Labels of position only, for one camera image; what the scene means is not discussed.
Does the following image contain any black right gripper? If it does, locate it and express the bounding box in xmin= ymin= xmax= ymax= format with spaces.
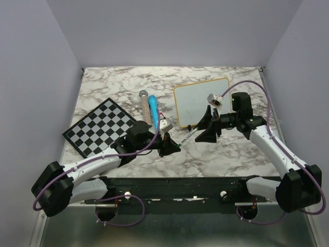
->
xmin=193 ymin=105 xmax=240 ymax=143

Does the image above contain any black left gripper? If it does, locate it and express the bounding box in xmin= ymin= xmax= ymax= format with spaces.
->
xmin=136 ymin=130 xmax=181 ymax=158

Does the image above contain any green whiteboard marker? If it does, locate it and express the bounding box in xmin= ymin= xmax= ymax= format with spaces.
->
xmin=177 ymin=127 xmax=198 ymax=147

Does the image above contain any yellow framed whiteboard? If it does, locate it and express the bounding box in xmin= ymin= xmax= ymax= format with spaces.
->
xmin=173 ymin=77 xmax=230 ymax=128

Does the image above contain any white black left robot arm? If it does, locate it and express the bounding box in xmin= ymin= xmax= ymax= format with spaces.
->
xmin=31 ymin=121 xmax=181 ymax=217

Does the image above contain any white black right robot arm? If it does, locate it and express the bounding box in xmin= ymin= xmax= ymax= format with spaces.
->
xmin=195 ymin=92 xmax=322 ymax=213

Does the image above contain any blue toy microphone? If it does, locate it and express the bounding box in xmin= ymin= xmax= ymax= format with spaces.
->
xmin=148 ymin=95 xmax=159 ymax=129

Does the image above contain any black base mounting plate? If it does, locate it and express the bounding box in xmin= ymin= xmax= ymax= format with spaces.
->
xmin=86 ymin=177 xmax=267 ymax=216

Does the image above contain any black white chessboard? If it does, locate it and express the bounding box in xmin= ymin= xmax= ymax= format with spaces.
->
xmin=62 ymin=98 xmax=136 ymax=158

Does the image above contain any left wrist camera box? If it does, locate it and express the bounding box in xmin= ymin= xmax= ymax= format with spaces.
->
xmin=160 ymin=118 xmax=173 ymax=134

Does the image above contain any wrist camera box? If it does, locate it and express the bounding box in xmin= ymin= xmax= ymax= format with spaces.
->
xmin=207 ymin=94 xmax=223 ymax=109
xmin=160 ymin=118 xmax=173 ymax=134

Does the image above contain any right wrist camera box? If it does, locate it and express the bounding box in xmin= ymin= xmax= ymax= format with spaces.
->
xmin=207 ymin=94 xmax=223 ymax=109

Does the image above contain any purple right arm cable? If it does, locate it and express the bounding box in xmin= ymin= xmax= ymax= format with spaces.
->
xmin=220 ymin=80 xmax=324 ymax=224

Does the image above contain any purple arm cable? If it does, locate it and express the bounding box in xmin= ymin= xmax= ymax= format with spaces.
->
xmin=32 ymin=108 xmax=168 ymax=227
xmin=220 ymin=80 xmax=324 ymax=224

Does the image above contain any aluminium frame rail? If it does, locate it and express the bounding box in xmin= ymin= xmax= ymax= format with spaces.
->
xmin=33 ymin=200 xmax=313 ymax=247

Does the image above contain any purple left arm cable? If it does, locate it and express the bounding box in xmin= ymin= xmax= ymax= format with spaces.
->
xmin=32 ymin=108 xmax=168 ymax=227

